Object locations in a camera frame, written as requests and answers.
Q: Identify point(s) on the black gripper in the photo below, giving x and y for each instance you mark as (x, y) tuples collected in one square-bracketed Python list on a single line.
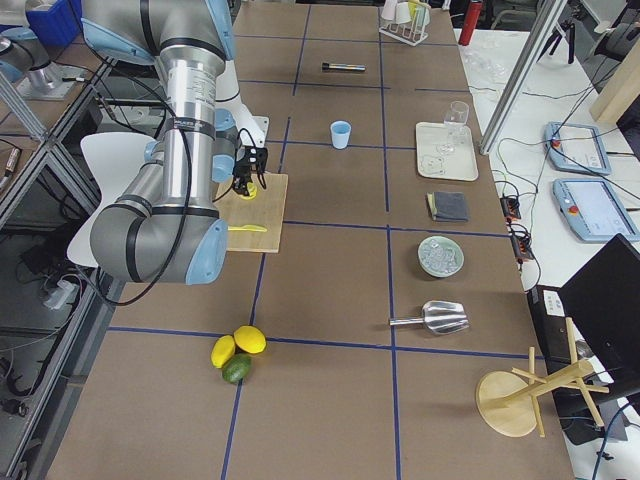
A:
[(243, 183)]

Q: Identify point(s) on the yellow lemon half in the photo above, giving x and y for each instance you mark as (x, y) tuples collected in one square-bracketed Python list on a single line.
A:
[(250, 192)]

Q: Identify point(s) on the steel muddler black tip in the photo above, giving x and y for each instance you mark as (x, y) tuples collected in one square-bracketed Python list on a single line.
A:
[(342, 67)]

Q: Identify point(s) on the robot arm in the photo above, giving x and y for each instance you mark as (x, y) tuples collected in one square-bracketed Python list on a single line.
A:
[(24, 56), (165, 226)]

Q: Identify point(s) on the light blue paper cup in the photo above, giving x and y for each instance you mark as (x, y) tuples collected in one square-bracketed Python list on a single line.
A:
[(340, 131)]

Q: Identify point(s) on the whole yellow lemon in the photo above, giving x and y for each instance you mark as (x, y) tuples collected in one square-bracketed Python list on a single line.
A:
[(250, 339), (223, 350)]

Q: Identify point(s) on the white plastic cup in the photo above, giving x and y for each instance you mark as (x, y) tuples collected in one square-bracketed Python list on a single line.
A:
[(388, 11)]

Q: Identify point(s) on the yellow plastic cup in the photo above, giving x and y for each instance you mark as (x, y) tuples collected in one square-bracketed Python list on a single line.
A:
[(417, 13)]

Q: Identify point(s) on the wooden cutting board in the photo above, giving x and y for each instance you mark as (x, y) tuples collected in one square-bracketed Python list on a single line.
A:
[(265, 210)]

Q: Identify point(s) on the yellow plastic knife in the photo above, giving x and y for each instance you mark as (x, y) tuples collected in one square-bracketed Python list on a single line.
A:
[(248, 228)]

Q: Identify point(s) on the green lime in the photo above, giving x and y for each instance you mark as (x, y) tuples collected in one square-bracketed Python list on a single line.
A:
[(237, 368)]

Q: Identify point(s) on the cream bear serving tray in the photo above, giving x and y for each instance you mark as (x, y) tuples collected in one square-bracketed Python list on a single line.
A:
[(440, 157)]

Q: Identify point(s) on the grey folded cloth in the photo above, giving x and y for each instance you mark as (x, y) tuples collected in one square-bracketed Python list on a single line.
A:
[(447, 206)]

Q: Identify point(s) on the green bowl of ice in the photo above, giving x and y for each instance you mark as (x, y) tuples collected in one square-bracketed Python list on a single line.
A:
[(440, 256)]

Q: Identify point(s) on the clear wine glass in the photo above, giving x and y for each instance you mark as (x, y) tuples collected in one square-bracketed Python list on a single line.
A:
[(455, 118)]

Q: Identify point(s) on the metal ice scoop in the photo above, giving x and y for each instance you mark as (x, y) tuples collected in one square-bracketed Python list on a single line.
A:
[(438, 317)]

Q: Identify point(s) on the blue storage bin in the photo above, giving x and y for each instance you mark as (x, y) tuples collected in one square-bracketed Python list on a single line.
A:
[(55, 23)]

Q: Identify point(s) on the black power strip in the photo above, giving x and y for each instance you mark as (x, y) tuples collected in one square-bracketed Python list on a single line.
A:
[(511, 207)]

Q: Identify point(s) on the red bottle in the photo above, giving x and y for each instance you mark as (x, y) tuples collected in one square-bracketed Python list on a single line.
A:
[(471, 18)]

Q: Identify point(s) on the blue teach pendant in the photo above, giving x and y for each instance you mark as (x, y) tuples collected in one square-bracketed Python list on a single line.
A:
[(576, 148), (593, 211)]

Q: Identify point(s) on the wooden mug tree stand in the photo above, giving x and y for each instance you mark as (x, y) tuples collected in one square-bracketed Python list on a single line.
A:
[(508, 401)]

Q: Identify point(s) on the white wire cup rack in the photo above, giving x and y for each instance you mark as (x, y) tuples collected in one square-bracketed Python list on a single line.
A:
[(407, 34)]

